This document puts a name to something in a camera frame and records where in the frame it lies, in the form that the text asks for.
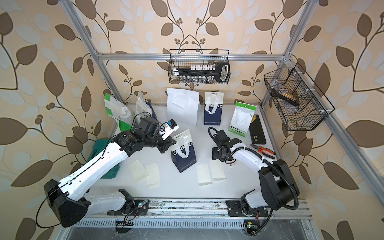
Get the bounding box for blue white Cheerful bag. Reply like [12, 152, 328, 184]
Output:
[134, 91, 157, 125]

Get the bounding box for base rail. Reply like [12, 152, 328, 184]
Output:
[56, 198, 318, 240]

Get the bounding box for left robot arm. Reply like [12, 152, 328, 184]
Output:
[44, 131, 176, 228]

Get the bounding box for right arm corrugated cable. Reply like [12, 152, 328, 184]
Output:
[207, 126, 300, 235]

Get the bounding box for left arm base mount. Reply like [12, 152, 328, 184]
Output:
[107, 189, 150, 234]

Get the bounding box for black box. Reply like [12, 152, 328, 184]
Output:
[249, 115, 267, 145]

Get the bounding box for large white paper bag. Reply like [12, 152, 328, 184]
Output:
[167, 88, 202, 126]

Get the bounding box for orange handled pliers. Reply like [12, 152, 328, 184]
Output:
[251, 144, 276, 160]

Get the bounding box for black socket set holder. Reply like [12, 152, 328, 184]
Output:
[169, 62, 231, 83]

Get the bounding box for green tool case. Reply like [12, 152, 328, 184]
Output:
[87, 139, 120, 180]

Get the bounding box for wire basket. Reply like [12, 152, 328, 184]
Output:
[264, 63, 335, 131]
[168, 48, 231, 85]

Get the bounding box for green white bag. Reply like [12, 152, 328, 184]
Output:
[229, 102, 257, 137]
[105, 93, 133, 132]

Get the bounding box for navy bag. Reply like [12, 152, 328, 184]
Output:
[204, 92, 224, 126]
[171, 129, 197, 173]

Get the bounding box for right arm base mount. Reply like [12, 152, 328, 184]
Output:
[226, 200, 271, 236]

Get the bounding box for navy bag front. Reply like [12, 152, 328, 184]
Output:
[171, 129, 197, 173]

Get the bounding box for dark tool in basket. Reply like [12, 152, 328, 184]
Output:
[272, 88, 300, 107]

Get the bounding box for navy bag rear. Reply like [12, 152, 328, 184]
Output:
[204, 92, 224, 126]

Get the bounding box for pink mini stapler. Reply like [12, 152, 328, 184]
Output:
[225, 159, 236, 166]

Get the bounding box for right wire basket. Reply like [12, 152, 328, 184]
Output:
[264, 63, 335, 131]

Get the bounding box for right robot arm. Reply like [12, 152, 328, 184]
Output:
[208, 127, 300, 216]

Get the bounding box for back wire basket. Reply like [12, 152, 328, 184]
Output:
[168, 48, 231, 85]

